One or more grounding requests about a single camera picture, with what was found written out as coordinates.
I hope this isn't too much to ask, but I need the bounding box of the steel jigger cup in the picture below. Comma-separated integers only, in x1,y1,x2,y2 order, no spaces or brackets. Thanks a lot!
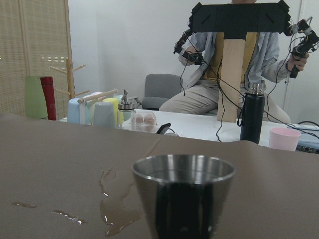
132,154,236,239

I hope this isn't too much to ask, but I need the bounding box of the egg carton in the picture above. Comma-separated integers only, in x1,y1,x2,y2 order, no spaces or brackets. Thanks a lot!
133,111,157,133

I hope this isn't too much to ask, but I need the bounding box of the grey office chair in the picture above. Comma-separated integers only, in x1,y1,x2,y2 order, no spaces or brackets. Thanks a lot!
142,74,183,110

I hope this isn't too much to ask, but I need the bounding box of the glass oil dispenser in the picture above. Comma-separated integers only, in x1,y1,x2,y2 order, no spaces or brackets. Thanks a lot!
117,89,135,124

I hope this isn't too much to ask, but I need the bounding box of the yellow plastic cup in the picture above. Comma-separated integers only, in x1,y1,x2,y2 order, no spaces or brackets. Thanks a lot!
103,98,124,127

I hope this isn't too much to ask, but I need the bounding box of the grey plastic cup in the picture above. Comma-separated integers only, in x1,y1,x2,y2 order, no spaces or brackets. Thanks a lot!
93,102,116,128

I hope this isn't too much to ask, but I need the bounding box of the blue plastic cup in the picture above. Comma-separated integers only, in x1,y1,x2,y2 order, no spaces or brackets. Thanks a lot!
67,98,89,124

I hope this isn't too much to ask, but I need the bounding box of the black thermos bottle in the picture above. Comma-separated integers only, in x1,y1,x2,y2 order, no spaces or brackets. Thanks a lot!
240,82,265,144

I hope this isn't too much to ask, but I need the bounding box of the wooden mug tree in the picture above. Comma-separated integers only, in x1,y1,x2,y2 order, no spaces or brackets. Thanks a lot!
49,58,90,99

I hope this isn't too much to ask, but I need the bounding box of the seated person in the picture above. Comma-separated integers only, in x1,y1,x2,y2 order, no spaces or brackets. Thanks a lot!
159,0,311,124

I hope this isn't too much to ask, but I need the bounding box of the red thermos bottle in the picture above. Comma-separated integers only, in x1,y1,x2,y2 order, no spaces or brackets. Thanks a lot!
40,76,57,120

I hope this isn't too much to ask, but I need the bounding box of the wooden T stand black top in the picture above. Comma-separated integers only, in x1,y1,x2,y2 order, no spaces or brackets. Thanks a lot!
188,0,293,123

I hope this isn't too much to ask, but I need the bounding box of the green cylinder container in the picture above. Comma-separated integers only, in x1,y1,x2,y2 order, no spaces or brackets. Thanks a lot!
24,76,47,119

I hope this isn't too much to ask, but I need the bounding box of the pink plastic cup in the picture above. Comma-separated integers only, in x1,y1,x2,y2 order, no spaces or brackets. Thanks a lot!
269,127,301,151

